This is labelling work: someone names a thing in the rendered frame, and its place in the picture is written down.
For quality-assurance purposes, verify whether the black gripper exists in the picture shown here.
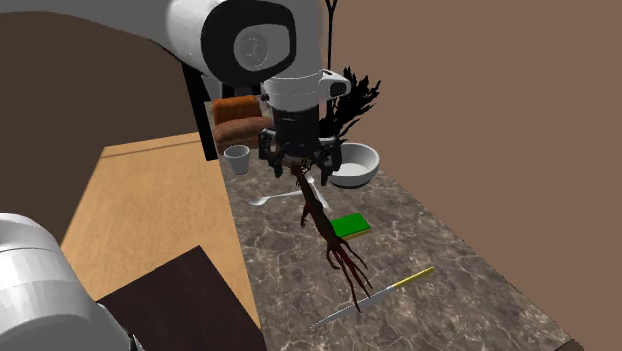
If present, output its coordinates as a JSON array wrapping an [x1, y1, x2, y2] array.
[[257, 106, 344, 187]]

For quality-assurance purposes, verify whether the white plastic utensil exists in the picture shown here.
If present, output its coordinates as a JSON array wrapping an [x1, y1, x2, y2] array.
[[304, 175, 331, 211]]

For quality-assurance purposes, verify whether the white bowl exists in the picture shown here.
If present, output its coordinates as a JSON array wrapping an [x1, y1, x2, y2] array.
[[327, 142, 381, 190]]

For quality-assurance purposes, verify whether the dark red branching root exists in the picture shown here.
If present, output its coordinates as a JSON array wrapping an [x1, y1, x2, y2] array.
[[289, 163, 374, 314]]

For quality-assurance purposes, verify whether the white spoon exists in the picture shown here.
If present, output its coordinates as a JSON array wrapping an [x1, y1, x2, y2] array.
[[247, 189, 305, 207]]

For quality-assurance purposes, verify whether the white cup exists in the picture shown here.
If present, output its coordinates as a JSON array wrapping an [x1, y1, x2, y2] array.
[[223, 144, 252, 176]]

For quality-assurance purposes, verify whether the black leafy plant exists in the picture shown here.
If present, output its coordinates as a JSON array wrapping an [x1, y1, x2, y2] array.
[[318, 66, 382, 145]]

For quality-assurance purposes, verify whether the green and yellow sponge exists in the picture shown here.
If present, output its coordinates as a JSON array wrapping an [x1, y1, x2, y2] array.
[[329, 212, 372, 242]]

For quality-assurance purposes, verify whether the orange brown armchair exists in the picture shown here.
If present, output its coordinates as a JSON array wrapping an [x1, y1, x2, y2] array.
[[211, 94, 274, 156]]

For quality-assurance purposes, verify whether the black thin forked stand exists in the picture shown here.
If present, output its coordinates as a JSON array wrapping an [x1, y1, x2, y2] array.
[[323, 0, 339, 70]]

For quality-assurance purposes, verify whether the dark brown robot stand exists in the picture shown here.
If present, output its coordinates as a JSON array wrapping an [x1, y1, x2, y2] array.
[[96, 244, 269, 351]]

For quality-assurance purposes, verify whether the black upright post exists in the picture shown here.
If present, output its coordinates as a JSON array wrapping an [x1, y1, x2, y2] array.
[[181, 62, 220, 163]]

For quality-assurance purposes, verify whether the yellow handled knife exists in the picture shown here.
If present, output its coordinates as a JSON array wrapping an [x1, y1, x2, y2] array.
[[309, 265, 436, 330]]

